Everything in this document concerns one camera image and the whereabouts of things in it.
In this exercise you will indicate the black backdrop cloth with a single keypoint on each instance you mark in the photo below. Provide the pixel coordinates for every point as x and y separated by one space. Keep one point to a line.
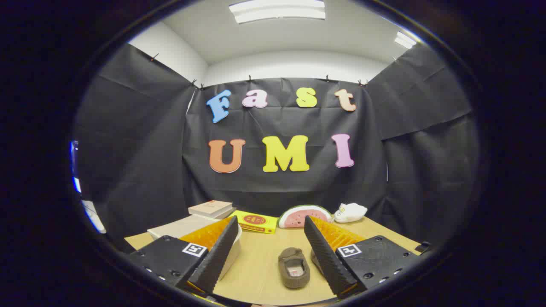
170 170

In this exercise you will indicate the brown fuzzy slipper shoe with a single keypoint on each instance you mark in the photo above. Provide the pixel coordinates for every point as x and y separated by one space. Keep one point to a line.
315 258
294 268

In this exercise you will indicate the cream fabric storage box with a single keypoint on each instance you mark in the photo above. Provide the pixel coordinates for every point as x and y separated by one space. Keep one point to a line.
183 226

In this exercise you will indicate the white plush toy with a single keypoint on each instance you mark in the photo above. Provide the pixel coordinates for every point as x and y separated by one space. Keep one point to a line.
350 212

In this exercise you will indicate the watermelon slice plush toy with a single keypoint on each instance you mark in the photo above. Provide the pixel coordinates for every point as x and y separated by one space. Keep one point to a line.
303 216

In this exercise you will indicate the long ceiling light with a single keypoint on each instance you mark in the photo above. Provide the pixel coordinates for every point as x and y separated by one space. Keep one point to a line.
277 10

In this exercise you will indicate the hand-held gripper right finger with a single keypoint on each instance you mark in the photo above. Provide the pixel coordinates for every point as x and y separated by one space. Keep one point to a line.
326 260

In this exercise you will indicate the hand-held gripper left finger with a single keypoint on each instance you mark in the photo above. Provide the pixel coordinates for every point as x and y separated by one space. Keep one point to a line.
215 256

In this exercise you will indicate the small ceiling light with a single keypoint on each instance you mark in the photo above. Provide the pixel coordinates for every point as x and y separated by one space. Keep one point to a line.
405 40

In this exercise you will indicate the black table edge bracket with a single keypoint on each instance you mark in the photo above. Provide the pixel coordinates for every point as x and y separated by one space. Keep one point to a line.
423 247

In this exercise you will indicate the yellow book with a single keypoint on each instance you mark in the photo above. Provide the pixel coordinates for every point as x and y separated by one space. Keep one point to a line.
256 221

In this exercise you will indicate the grey book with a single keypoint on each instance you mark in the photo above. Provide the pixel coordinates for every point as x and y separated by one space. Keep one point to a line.
228 213

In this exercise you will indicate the beige book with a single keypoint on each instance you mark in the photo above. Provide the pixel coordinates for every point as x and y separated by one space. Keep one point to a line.
210 207

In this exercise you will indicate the computer monitor screen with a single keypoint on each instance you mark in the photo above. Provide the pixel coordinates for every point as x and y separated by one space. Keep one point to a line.
94 217

